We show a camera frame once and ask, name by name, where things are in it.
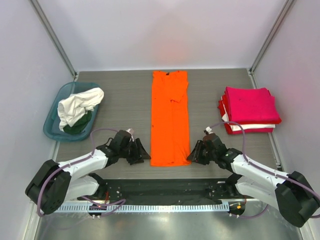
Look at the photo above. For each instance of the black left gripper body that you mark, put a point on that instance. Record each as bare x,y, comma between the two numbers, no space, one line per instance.
129,152

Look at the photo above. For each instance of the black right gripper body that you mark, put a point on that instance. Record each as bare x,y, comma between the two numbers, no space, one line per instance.
201,152

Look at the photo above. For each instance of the orange shirt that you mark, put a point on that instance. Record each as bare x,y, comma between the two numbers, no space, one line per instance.
170,131

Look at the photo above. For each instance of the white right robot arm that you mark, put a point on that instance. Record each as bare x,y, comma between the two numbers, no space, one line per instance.
289,193

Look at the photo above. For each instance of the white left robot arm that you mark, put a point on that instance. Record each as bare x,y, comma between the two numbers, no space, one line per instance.
72,170

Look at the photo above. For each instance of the dark green t shirt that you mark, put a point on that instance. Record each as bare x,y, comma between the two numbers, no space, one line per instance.
79,126

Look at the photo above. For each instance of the folded magenta t shirt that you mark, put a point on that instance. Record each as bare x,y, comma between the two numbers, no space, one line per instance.
250,106

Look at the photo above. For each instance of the white t shirt in basket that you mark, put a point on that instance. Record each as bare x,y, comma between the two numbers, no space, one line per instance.
71,109

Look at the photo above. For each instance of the teal plastic basket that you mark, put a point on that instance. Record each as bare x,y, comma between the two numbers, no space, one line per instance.
51,125

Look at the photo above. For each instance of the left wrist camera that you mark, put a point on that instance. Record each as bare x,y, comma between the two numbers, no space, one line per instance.
131,132

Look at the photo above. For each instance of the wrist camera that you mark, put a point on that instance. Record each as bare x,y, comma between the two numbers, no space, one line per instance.
131,132
208,131

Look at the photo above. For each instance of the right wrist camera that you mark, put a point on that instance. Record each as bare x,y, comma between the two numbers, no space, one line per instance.
208,131

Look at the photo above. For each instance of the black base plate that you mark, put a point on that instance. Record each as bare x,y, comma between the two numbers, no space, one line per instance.
168,192

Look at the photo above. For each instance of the aluminium frame rail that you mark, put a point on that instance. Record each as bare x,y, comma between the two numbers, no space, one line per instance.
58,191

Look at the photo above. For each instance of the white slotted cable duct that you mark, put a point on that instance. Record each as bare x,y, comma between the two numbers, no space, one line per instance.
86,207

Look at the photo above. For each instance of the right aluminium corner post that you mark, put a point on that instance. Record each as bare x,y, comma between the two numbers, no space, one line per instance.
286,8

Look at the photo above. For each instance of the aluminium corner post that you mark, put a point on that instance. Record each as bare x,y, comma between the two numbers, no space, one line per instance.
53,37
286,8

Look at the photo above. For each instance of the left aluminium corner post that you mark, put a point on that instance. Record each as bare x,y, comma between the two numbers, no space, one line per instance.
53,37

